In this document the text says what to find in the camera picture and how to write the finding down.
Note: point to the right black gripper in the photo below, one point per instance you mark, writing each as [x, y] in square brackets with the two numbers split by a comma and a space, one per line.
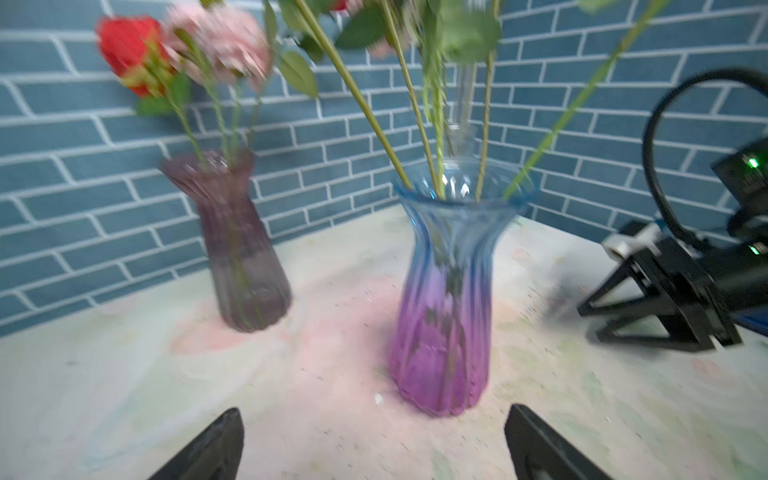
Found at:
[663, 297]

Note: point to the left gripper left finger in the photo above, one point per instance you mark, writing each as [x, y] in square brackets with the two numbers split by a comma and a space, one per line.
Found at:
[213, 454]

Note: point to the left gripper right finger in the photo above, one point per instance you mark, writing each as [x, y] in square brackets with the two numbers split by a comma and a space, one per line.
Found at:
[540, 452]

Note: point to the blue purple gradient vase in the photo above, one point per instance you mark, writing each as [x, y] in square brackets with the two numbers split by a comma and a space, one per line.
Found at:
[440, 353]

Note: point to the dark purple ribbed vase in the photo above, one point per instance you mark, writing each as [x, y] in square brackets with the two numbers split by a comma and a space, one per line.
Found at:
[251, 286]

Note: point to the orange rose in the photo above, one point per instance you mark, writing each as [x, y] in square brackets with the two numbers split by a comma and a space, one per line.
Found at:
[654, 8]

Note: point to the clear ribbed glass vase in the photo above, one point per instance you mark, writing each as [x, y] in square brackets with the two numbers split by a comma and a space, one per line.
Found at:
[460, 133]

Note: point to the small white flower spray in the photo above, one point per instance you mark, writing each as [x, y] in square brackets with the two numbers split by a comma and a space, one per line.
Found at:
[299, 16]

